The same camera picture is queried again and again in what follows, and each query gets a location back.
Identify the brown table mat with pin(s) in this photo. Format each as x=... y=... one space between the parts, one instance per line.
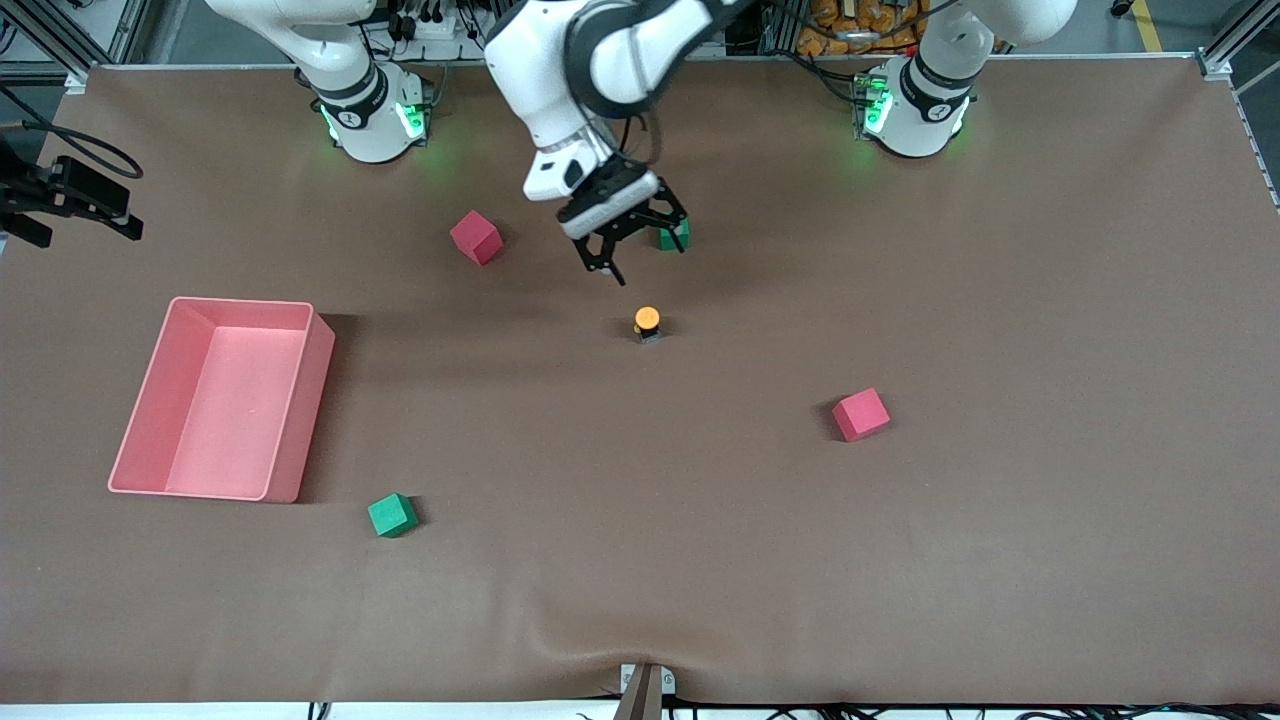
x=640 y=560

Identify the metal clamp bracket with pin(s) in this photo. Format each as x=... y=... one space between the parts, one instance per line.
x=668 y=682

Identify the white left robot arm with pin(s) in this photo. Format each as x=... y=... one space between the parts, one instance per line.
x=540 y=60

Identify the white power strip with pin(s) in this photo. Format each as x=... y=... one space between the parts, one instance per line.
x=430 y=25

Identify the aluminium frame post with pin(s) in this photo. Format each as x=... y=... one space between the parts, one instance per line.
x=780 y=25

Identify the green foam cube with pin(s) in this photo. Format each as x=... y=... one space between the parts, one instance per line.
x=666 y=240
x=391 y=516

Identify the pink foam cube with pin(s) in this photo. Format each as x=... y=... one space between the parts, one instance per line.
x=475 y=238
x=860 y=415

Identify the metal corner bracket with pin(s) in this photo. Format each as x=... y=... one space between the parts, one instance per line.
x=77 y=82
x=1215 y=68

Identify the aluminium frame rail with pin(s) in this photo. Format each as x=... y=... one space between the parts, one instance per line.
x=125 y=25
x=1235 y=40

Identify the orange push button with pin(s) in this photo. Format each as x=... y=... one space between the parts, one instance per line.
x=647 y=318

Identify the orange packaged items pile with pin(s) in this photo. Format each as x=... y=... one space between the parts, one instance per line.
x=820 y=15

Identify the brown bar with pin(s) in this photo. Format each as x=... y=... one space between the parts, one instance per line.
x=640 y=700

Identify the pink plastic bin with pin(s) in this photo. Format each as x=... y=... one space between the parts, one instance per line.
x=230 y=430

